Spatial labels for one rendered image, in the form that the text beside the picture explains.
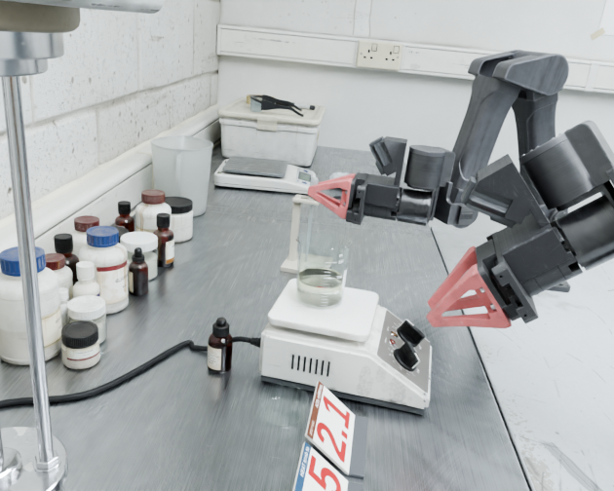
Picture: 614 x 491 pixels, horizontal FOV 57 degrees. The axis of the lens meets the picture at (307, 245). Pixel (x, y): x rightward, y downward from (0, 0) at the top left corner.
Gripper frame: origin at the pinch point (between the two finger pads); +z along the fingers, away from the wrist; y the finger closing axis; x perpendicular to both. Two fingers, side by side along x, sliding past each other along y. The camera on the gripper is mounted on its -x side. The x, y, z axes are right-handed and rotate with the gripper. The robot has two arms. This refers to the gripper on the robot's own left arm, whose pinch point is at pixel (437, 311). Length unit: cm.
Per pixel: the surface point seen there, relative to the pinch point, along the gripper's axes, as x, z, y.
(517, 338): 18.6, -1.8, -23.0
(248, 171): -24, 42, -77
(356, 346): -0.5, 10.0, 0.1
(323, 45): -46, 20, -140
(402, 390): 6.2, 8.0, 1.1
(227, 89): -53, 56, -140
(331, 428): 2.7, 13.4, 9.1
